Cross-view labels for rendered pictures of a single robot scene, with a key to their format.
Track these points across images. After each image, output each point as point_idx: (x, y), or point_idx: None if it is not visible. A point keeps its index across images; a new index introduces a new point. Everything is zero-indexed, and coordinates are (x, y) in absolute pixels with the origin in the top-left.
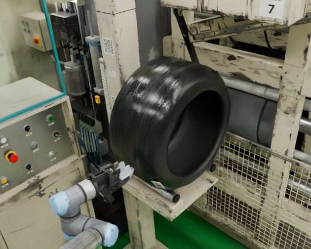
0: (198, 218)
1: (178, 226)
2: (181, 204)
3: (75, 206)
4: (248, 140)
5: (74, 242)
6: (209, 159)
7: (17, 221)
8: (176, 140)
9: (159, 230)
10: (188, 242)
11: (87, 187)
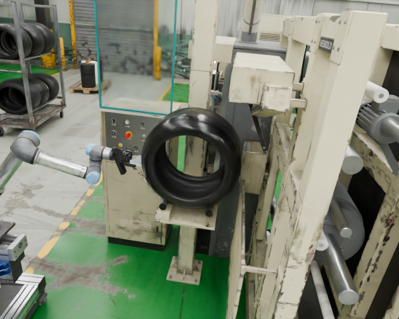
0: (244, 288)
1: (225, 278)
2: (166, 216)
3: (94, 154)
4: (243, 211)
5: (68, 161)
6: (200, 199)
7: (116, 173)
8: (213, 184)
9: (211, 269)
10: (216, 292)
11: (106, 150)
